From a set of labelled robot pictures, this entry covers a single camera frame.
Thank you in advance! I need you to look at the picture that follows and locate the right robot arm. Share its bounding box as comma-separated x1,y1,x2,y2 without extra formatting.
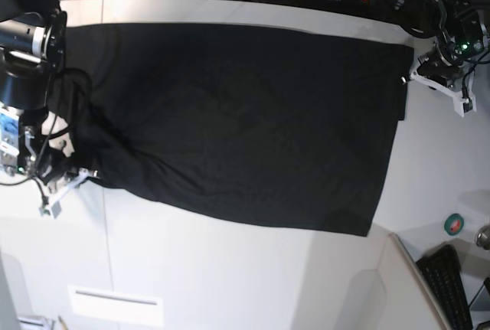
1,0,92,199

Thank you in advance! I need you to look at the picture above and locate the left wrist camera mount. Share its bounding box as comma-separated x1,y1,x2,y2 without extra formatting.
410,70,477,117

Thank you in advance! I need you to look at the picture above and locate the black keyboard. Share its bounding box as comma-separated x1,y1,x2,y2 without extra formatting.
416,244,473,330

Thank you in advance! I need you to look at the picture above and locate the black t-shirt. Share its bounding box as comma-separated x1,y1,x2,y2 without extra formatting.
66,24,413,237

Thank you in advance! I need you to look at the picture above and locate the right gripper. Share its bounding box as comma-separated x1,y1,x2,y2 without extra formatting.
15,130,100,191

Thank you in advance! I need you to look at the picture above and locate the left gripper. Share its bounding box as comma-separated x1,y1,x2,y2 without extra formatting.
401,41,479,91

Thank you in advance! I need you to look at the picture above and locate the silver metal knob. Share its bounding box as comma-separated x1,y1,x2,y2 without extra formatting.
475,224,490,250

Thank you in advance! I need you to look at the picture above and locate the white divider panel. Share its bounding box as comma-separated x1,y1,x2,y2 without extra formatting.
385,234,450,329

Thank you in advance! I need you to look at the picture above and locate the green tape roll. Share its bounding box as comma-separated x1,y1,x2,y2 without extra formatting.
443,213,465,236

